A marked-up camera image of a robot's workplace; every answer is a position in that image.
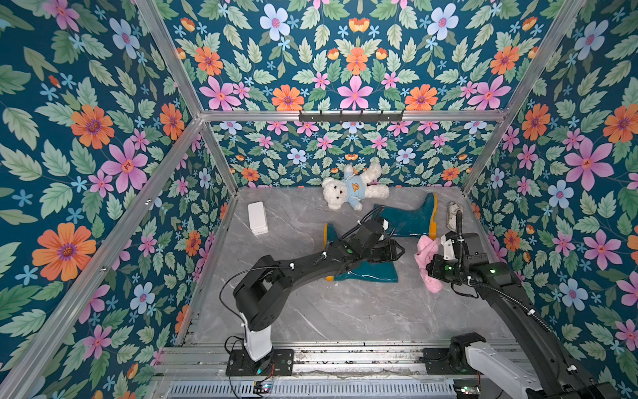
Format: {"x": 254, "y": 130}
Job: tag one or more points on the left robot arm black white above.
{"x": 263, "y": 292}

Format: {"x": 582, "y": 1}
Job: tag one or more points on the white teddy bear blue shirt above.
{"x": 354, "y": 188}

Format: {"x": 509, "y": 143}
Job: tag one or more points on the grey white crumpled rag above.
{"x": 454, "y": 217}

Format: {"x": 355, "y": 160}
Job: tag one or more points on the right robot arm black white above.
{"x": 556, "y": 373}

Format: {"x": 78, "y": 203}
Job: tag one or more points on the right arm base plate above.
{"x": 446, "y": 361}

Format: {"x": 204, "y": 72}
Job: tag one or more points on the white rectangular box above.
{"x": 257, "y": 218}

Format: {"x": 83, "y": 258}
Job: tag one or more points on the white ventilated cable duct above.
{"x": 314, "y": 389}

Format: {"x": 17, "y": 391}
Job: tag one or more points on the pink cloth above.
{"x": 427, "y": 249}

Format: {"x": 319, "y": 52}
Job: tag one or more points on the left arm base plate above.
{"x": 278, "y": 363}

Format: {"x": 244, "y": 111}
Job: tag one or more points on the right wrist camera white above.
{"x": 449, "y": 253}

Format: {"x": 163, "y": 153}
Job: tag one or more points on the green rubber boot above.
{"x": 415, "y": 222}
{"x": 384, "y": 273}

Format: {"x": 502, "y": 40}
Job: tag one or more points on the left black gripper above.
{"x": 389, "y": 252}

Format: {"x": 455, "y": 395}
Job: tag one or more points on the black hook rail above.
{"x": 371, "y": 117}

